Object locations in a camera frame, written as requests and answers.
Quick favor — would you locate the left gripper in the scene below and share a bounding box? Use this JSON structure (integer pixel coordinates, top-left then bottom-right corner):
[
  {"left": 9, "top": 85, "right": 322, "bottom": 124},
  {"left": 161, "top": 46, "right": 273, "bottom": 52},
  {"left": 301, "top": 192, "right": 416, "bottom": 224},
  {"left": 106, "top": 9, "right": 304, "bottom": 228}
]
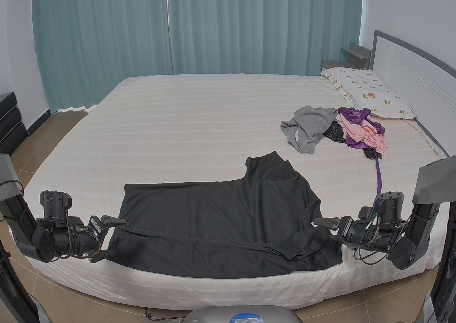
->
[{"left": 69, "top": 215, "right": 128, "bottom": 264}]

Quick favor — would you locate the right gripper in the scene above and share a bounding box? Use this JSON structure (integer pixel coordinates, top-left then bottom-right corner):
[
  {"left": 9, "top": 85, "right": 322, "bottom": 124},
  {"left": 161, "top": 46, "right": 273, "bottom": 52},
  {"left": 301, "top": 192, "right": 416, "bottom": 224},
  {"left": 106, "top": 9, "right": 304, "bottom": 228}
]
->
[{"left": 313, "top": 216, "right": 375, "bottom": 252}]

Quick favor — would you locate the black T-shirt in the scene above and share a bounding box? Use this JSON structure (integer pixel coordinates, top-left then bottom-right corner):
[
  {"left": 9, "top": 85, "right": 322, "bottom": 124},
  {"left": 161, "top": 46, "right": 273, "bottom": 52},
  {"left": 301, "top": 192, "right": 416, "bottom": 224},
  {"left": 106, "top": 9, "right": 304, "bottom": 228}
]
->
[{"left": 106, "top": 151, "right": 343, "bottom": 279}]

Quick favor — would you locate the pile of clothes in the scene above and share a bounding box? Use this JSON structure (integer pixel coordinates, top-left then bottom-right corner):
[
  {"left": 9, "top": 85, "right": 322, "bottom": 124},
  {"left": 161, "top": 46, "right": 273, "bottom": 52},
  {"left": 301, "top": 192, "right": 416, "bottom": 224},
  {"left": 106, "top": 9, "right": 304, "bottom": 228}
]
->
[{"left": 323, "top": 107, "right": 388, "bottom": 209}]

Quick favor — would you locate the bed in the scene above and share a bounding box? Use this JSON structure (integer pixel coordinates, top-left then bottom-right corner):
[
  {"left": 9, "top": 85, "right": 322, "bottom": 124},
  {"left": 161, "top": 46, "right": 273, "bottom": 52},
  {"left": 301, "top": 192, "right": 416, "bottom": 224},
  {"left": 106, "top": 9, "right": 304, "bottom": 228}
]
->
[{"left": 23, "top": 30, "right": 456, "bottom": 310}]

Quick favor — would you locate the grey garment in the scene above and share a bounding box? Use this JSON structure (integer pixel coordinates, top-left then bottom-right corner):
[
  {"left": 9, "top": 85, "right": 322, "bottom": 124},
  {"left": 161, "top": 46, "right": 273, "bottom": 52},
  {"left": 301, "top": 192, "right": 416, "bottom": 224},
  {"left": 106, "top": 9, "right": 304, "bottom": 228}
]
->
[{"left": 280, "top": 106, "right": 338, "bottom": 155}]

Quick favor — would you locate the white printed pillow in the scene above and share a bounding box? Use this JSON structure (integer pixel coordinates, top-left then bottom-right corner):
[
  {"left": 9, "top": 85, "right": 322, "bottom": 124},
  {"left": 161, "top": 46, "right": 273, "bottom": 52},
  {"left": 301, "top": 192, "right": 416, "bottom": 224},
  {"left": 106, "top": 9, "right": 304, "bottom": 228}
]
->
[{"left": 320, "top": 67, "right": 418, "bottom": 120}]

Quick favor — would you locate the black chest of drawers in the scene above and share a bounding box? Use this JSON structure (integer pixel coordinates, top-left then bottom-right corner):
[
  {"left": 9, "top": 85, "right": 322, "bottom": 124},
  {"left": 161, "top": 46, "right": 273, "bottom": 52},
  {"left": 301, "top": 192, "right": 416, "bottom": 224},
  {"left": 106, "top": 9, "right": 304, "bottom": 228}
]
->
[{"left": 0, "top": 92, "right": 28, "bottom": 153}]

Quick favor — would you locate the grey bedside table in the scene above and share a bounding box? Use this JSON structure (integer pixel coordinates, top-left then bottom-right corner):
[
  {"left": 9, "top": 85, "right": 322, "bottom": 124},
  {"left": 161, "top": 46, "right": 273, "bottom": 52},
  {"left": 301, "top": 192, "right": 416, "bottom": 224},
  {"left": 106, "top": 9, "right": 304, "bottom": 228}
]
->
[{"left": 322, "top": 42, "right": 371, "bottom": 70}]

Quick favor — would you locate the blue-green curtain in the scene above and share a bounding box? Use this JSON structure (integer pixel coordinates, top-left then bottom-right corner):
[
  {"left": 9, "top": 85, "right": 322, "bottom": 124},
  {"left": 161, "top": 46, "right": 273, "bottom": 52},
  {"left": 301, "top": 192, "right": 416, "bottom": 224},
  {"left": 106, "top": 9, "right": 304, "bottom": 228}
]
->
[
  {"left": 32, "top": 0, "right": 174, "bottom": 116},
  {"left": 167, "top": 0, "right": 365, "bottom": 75}
]

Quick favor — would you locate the black cable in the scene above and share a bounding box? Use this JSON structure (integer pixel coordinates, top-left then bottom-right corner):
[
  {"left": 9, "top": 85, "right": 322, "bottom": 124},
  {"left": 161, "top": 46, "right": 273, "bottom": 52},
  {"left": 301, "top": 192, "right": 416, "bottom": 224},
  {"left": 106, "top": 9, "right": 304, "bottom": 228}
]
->
[
  {"left": 0, "top": 180, "right": 25, "bottom": 196},
  {"left": 143, "top": 307, "right": 186, "bottom": 321},
  {"left": 353, "top": 246, "right": 391, "bottom": 266}
]

